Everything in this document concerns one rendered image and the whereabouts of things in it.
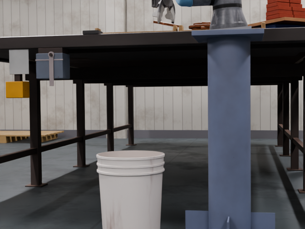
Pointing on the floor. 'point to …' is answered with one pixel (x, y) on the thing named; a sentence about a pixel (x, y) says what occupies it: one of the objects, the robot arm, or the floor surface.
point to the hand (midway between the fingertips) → (166, 23)
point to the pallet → (46, 135)
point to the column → (229, 133)
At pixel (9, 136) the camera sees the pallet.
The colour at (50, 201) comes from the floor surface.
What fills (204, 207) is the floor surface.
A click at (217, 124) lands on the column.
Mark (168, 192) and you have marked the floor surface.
